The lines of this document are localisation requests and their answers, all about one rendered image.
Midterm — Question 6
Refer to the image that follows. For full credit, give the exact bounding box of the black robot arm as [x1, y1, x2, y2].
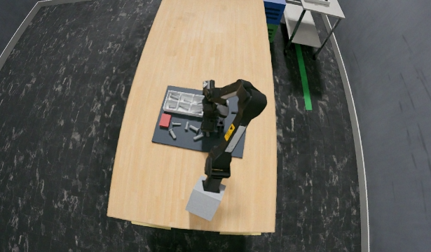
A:
[202, 79, 268, 194]

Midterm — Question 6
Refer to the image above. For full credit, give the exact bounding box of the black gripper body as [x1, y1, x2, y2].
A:
[200, 103, 217, 132]

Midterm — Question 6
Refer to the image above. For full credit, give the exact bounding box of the red rectangular block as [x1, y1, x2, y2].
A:
[159, 114, 171, 128]

